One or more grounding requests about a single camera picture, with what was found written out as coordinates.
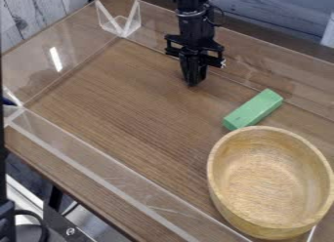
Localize black cable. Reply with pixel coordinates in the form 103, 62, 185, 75
12, 209, 49, 242

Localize black metal bracket with screw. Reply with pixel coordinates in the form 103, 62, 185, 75
42, 209, 96, 242

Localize black table leg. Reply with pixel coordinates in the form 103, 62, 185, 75
48, 186, 64, 212

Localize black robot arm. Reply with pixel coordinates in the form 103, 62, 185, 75
164, 0, 225, 87

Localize light wooden bowl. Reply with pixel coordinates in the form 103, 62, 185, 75
205, 126, 334, 240

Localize green rectangular block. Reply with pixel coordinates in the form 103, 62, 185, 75
221, 89, 283, 131

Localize clear acrylic tray walls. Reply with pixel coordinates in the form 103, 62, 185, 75
2, 0, 334, 242

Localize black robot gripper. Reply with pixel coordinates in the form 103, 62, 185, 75
164, 11, 225, 86

